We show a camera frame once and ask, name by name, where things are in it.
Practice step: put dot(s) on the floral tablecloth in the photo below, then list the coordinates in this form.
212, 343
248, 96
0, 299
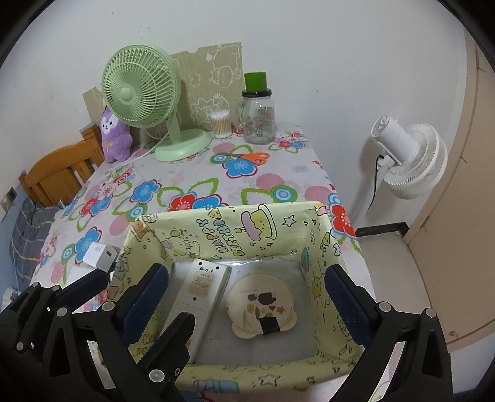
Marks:
185, 181

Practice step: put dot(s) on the glass jar with black lid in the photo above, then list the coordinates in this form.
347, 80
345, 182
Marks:
257, 120

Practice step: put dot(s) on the beige wooden door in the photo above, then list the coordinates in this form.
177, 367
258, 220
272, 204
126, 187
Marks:
464, 193

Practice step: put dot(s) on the green plastic cup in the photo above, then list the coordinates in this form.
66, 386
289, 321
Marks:
255, 82

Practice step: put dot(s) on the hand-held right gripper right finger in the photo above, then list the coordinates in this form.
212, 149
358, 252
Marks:
344, 305

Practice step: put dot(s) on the white remote control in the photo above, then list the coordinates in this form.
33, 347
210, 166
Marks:
201, 286

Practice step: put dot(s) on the wooden chair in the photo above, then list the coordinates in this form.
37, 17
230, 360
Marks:
50, 174

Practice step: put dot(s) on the white standing fan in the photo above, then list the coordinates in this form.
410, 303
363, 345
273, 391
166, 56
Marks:
417, 162

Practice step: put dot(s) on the large printed cardboard panel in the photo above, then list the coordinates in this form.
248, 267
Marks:
209, 77

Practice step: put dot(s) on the cotton swab container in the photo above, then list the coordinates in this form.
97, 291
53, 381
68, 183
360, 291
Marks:
221, 124

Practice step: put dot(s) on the cream round printed pad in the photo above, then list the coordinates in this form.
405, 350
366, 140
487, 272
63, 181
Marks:
259, 297

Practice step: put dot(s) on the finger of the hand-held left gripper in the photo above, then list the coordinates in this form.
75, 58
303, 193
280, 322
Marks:
83, 285
172, 344

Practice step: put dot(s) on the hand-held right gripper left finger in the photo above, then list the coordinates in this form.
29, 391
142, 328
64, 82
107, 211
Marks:
149, 293

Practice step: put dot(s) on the grey plaid bedding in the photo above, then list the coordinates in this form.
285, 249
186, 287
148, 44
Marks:
27, 232

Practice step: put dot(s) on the purple plush toy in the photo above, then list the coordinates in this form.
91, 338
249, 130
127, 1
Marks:
114, 135

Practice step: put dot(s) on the green desk fan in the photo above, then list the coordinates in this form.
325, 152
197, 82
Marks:
135, 85

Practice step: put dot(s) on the white flat packet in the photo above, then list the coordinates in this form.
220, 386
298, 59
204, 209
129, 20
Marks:
79, 273

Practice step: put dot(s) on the white charger adapter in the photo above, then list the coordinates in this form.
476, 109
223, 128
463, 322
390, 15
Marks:
98, 256

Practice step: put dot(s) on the yellow printed storage basket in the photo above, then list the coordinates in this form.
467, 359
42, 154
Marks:
270, 232

